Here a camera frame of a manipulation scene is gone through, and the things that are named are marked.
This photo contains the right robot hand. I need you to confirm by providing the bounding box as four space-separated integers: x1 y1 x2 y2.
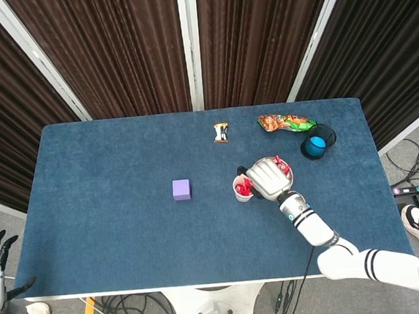
235 156 295 203

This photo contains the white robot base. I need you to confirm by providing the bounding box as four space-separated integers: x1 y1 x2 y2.
158 282 268 314

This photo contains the white paper cup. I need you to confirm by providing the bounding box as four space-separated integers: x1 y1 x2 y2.
231 173 255 204

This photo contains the black mesh pen holder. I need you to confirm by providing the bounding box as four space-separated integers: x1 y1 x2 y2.
298 122 339 162

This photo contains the orange green chips bag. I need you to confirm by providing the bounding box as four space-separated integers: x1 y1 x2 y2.
257 110 319 136

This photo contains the small orange black snack packet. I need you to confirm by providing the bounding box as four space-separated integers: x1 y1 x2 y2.
212 122 230 145

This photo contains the purple foam cube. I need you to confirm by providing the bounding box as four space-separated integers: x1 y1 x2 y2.
171 178 192 202

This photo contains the brown pleated partition panel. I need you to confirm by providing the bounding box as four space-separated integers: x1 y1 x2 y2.
0 0 90 215
4 0 194 127
287 0 419 157
195 0 347 111

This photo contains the blue tablecloth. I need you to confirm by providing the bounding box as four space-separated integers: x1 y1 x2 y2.
0 91 417 302

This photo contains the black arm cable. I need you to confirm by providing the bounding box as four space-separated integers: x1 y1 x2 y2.
300 246 318 279

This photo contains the black cable with connector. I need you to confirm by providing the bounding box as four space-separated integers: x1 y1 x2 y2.
266 280 301 314

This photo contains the white partition post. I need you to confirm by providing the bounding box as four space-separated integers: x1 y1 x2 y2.
278 0 359 103
175 0 206 112
0 0 93 128

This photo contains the white table frame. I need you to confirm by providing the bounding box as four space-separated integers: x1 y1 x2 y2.
21 271 325 305

